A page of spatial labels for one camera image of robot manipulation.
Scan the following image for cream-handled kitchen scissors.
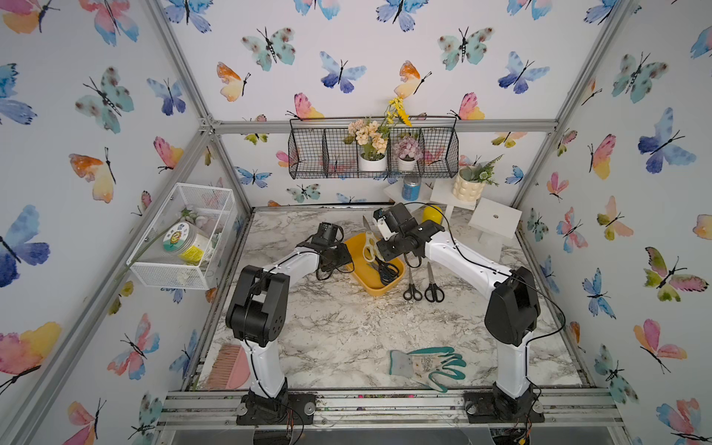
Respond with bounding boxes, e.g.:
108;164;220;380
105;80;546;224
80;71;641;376
362;217;383;263

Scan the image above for yellow plastic storage box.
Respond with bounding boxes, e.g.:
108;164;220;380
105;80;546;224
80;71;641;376
345;233;405;298

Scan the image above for teal grey gardening glove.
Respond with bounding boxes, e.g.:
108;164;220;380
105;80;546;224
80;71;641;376
389;347;467;394

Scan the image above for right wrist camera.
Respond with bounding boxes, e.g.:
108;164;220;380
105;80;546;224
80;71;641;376
373;213;393;240

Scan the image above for aluminium front rail frame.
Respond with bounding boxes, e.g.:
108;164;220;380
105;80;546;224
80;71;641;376
158;388;632;444

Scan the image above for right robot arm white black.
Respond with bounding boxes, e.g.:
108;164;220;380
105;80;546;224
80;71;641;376
373;203;541;399

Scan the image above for pink dustpan brush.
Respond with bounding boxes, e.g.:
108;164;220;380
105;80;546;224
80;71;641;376
202;344;250;390

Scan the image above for blue tin can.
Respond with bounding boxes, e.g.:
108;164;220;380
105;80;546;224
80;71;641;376
402;172;421;202

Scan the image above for small black-handled scissors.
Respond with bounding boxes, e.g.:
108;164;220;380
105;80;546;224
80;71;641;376
402;267;424;301

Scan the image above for yellow artificial flower stem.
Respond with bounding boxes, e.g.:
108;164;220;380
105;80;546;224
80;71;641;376
384;96;412;127

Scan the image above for beige flowers in white pot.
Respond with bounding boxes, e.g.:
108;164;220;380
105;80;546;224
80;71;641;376
344;119;389;172

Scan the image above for black wire wall basket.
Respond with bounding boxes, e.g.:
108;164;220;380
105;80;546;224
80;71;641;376
287;115;460;179

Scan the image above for clear acrylic wall box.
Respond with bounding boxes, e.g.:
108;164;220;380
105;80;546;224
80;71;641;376
126;183;237;290

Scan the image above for white stepped display stand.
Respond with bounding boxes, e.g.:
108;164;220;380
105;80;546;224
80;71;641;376
385;179;521;261

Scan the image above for yellow plastic bottle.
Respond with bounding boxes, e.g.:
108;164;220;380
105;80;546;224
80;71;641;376
422;205;443;225

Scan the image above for round green-lidded jar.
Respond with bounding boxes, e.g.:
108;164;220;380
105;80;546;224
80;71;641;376
161;222;211;266

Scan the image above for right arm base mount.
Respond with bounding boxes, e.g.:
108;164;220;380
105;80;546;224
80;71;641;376
464;385;545;425

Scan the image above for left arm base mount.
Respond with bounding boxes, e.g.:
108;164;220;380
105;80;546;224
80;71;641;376
235;387;316;426

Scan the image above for long black-handled scissors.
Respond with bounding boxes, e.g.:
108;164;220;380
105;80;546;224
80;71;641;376
424;263;445;303

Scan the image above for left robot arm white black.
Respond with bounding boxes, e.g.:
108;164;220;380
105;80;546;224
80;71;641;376
225;222;352;401

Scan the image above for cream pot with green plant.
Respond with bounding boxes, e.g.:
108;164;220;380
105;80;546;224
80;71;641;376
452;155;502;203

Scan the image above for purple flowers in white pot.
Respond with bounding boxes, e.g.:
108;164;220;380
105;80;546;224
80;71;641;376
395;135;424;172

